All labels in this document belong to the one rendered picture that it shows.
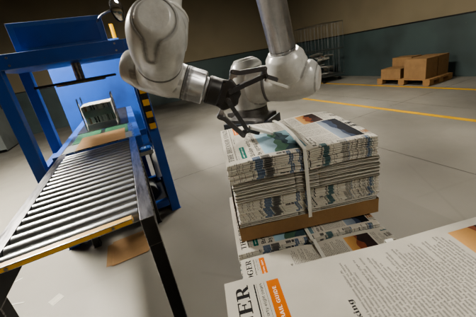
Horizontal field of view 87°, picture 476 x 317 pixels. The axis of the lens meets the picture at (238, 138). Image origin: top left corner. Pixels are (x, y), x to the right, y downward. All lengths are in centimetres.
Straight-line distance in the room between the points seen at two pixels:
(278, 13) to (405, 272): 81
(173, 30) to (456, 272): 48
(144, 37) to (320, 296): 44
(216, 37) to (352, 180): 988
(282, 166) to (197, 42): 962
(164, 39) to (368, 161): 54
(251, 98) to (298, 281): 87
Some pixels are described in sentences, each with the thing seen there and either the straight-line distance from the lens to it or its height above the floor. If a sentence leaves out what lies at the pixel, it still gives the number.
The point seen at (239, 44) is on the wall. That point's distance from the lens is 1072.
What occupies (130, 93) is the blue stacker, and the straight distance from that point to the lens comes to 454.
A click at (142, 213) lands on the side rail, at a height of 80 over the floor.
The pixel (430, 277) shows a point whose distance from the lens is 33.
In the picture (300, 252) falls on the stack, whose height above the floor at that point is 83.
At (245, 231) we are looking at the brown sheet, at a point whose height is 87.
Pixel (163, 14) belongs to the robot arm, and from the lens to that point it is 48.
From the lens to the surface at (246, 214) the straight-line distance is 66.
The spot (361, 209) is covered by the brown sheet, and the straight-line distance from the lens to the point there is 76.
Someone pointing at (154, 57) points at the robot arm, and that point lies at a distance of 50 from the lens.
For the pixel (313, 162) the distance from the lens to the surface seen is 63.
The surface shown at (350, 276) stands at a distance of 31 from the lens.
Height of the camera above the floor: 130
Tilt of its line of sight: 18 degrees down
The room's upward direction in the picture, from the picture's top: 10 degrees counter-clockwise
